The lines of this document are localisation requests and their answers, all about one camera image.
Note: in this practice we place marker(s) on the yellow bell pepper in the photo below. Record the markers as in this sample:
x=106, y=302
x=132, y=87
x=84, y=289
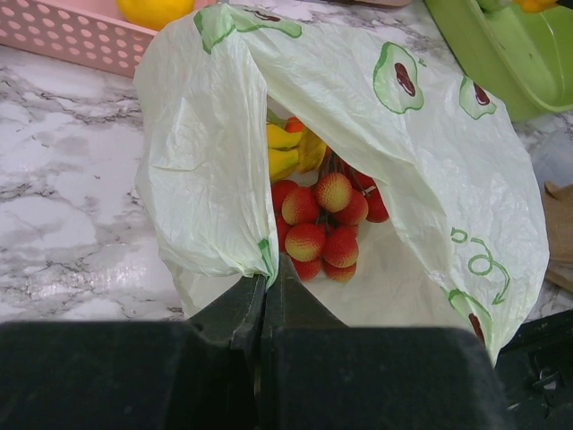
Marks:
x=535, y=6

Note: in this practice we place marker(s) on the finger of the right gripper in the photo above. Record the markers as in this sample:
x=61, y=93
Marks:
x=535, y=371

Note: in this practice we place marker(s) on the green plastic tray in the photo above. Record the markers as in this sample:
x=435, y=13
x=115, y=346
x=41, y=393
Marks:
x=523, y=59

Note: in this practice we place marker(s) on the red lychee bunch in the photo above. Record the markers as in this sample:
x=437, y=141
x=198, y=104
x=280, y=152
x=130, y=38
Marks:
x=318, y=225

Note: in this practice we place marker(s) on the yellow lemon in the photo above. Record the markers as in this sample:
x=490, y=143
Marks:
x=154, y=14

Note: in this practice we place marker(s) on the avocado print plastic bag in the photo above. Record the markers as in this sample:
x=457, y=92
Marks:
x=466, y=242

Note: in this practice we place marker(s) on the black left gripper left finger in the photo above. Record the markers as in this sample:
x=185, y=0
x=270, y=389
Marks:
x=193, y=374

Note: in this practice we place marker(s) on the brown paper bag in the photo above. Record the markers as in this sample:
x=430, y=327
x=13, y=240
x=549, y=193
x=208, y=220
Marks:
x=557, y=205

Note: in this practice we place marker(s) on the yellow banana bunch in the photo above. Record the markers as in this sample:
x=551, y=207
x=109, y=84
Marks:
x=290, y=152

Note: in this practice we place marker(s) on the pink perforated basket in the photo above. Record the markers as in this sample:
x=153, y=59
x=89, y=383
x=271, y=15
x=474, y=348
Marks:
x=89, y=33

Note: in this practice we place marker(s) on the green cabbage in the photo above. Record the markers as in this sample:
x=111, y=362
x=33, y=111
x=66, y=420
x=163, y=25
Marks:
x=490, y=6

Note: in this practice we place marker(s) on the orange carrot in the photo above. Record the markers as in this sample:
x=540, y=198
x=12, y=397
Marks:
x=294, y=125

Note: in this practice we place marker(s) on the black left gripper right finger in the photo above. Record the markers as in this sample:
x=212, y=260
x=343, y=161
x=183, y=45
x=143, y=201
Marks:
x=317, y=373

